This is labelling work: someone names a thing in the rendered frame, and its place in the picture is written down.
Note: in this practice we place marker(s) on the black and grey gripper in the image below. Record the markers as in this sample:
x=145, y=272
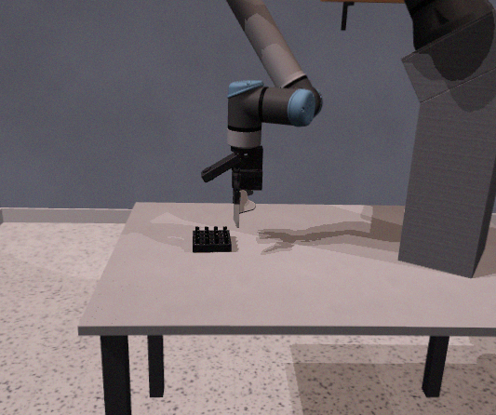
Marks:
x=246, y=176

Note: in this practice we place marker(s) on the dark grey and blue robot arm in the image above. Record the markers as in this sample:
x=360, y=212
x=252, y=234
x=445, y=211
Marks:
x=250, y=103

